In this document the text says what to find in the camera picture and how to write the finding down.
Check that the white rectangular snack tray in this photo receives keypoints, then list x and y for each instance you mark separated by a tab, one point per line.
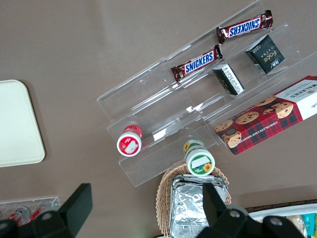
272	212

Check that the clear acrylic bottle rack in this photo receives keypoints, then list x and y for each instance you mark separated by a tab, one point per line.
29	199

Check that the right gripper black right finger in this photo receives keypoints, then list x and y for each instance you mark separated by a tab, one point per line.
223	223

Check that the stack of foil containers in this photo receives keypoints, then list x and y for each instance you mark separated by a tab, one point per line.
185	210

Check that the clear acrylic step stand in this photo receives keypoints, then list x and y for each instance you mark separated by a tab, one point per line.
153	99
257	84

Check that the beige plastic tray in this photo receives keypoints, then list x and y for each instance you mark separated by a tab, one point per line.
17	124

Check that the Snickers chocolate bar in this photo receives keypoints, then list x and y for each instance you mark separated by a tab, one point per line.
198	63
245	27

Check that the small black box gold print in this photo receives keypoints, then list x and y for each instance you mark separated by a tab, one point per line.
267	54

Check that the red lid yogurt cup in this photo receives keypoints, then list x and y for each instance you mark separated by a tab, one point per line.
128	146

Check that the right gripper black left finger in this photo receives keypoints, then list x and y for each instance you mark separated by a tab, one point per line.
74	210

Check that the red tartan cookie box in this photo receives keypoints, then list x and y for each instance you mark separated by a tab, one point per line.
260	124

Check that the oval light wicker basket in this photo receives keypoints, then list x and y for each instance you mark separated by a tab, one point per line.
162	198

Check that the rice cracker snack bag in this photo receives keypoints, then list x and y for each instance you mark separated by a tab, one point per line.
294	223

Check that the green lid yogurt cup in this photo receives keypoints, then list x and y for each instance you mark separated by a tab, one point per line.
199	163

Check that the small black box white side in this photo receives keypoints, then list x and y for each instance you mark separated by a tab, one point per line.
229	79

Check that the teal snack packet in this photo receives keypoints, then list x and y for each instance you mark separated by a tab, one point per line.
307	223

